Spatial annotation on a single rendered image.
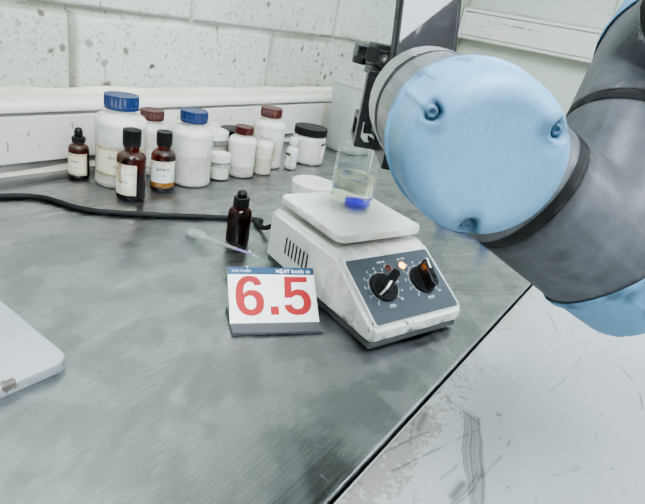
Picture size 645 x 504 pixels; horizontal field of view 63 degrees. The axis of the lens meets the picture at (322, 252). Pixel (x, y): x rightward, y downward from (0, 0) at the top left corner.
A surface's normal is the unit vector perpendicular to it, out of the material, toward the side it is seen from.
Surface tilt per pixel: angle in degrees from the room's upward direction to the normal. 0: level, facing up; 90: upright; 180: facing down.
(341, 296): 90
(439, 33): 61
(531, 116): 90
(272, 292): 40
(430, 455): 0
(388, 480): 0
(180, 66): 90
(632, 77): 49
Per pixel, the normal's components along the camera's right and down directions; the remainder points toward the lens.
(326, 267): -0.80, 0.11
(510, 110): 0.00, 0.43
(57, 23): 0.80, 0.37
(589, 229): 0.12, 0.26
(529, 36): -0.58, 0.25
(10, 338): 0.18, -0.89
